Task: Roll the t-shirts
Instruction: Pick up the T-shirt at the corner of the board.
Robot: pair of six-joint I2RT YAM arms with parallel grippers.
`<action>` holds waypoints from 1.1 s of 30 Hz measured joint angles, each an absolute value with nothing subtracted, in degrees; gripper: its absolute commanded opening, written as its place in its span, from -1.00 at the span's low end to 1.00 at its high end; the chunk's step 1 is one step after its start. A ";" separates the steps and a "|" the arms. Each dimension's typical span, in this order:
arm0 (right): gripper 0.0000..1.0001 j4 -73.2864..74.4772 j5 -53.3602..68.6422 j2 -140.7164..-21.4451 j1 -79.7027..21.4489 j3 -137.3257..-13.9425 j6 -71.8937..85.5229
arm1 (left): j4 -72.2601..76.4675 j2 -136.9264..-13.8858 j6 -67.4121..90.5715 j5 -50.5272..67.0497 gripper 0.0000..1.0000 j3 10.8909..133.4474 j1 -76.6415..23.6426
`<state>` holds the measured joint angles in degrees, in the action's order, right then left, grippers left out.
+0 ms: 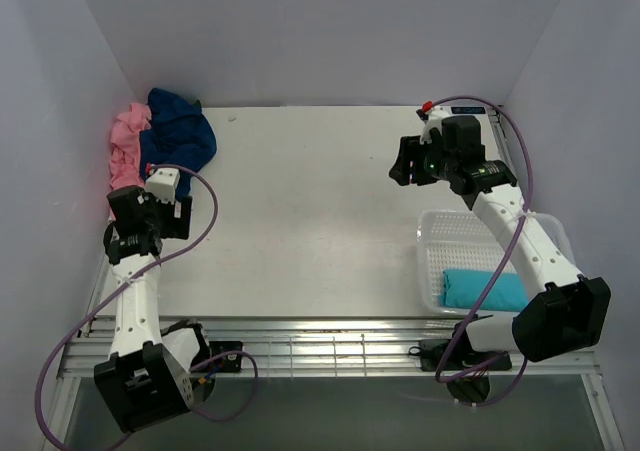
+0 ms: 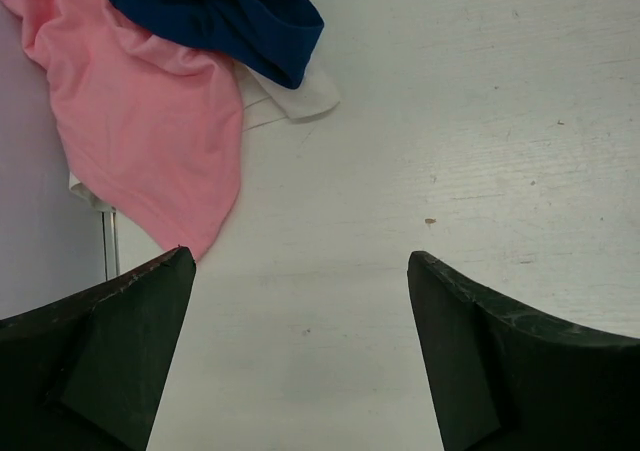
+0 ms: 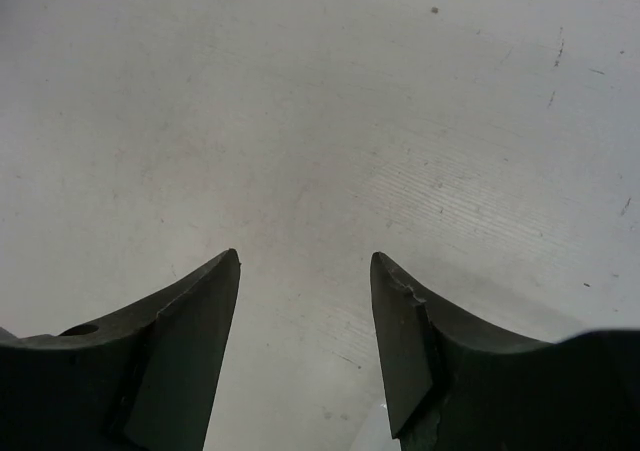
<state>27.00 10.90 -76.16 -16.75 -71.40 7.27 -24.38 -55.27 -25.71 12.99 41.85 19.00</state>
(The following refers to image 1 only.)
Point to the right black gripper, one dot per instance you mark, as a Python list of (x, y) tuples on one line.
[(410, 149)]

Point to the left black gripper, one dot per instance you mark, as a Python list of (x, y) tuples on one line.
[(177, 227)]

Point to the navy blue printed t-shirt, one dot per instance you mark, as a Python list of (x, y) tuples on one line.
[(180, 134)]

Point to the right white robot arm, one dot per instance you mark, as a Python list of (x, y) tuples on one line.
[(566, 310)]

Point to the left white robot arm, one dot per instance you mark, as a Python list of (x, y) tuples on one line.
[(146, 378)]

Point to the pink t-shirt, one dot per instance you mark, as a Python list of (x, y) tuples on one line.
[(125, 157)]

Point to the blue label sticker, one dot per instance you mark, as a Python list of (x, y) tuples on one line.
[(468, 110)]

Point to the white plastic basket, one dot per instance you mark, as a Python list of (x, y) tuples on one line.
[(459, 240)]

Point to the rolled turquoise t-shirt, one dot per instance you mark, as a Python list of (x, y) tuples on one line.
[(463, 287)]

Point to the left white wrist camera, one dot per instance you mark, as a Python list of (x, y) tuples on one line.
[(162, 184)]

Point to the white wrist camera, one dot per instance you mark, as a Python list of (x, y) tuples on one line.
[(432, 116), (162, 184)]

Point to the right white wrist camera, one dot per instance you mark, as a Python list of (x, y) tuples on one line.
[(432, 116)]

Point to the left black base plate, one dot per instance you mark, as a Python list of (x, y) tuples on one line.
[(227, 364)]

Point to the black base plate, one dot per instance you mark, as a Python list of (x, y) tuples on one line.
[(430, 352), (227, 364)]

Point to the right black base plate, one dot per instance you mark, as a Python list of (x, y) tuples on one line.
[(430, 352)]

